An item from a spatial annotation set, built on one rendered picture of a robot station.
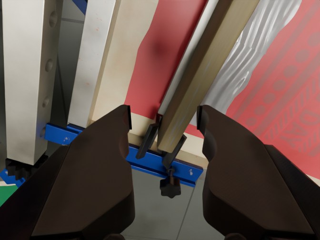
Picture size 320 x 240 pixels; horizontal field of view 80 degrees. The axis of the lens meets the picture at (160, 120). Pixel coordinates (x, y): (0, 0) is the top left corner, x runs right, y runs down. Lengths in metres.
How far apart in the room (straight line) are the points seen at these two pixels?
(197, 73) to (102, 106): 0.23
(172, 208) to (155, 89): 2.04
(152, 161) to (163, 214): 2.03
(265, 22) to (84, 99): 0.33
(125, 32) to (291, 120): 0.37
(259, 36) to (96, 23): 0.26
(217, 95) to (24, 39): 0.32
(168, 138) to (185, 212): 2.12
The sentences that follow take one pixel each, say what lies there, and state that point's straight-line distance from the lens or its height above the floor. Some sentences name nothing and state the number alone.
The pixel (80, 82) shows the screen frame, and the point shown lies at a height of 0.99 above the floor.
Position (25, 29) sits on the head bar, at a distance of 0.32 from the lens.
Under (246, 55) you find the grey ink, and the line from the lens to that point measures 0.38.
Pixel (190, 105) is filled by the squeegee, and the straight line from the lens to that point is 0.28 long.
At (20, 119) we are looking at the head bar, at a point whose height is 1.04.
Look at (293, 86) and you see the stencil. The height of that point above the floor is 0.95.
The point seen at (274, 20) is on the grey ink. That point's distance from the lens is 0.39.
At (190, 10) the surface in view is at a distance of 0.35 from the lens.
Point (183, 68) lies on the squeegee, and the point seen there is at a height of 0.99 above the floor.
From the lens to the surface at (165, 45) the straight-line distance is 0.36.
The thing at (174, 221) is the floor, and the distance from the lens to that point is 2.55.
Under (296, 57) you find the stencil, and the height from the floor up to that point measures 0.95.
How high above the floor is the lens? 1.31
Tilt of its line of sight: 58 degrees down
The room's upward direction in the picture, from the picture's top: 176 degrees counter-clockwise
